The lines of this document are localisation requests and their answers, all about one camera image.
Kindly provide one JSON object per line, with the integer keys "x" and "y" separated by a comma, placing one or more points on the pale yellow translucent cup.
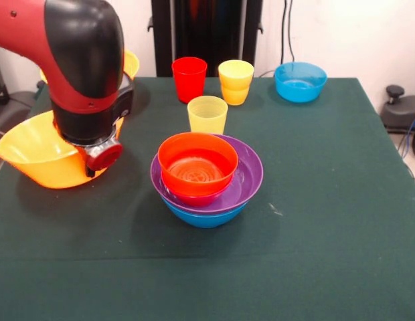
{"x": 207, "y": 115}

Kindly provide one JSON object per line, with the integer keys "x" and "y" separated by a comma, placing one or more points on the black tripod base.
{"x": 16, "y": 100}
{"x": 403, "y": 113}

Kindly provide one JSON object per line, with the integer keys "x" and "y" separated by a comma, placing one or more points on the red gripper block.
{"x": 105, "y": 157}

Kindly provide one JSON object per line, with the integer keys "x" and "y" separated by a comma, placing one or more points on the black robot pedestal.
{"x": 207, "y": 33}

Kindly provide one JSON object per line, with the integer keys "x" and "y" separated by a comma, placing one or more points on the small red-orange bowl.
{"x": 197, "y": 160}

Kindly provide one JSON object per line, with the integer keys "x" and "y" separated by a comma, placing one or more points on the small light blue bowl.
{"x": 299, "y": 87}

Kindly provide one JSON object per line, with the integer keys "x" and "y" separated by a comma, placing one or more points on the small pink bowl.
{"x": 197, "y": 200}

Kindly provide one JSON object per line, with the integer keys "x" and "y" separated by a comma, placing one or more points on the purple bowl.
{"x": 251, "y": 174}

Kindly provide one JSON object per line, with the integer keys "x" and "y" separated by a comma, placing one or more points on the yellow stepped cup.
{"x": 235, "y": 87}

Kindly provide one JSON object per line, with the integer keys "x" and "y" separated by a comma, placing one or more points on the large orange bowl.
{"x": 37, "y": 157}
{"x": 130, "y": 65}

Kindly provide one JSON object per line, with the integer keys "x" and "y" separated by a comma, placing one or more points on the red cup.
{"x": 189, "y": 80}

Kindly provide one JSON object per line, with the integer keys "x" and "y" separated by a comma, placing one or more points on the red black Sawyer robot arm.
{"x": 87, "y": 117}

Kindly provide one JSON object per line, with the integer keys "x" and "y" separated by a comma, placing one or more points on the dark green table cloth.
{"x": 93, "y": 254}

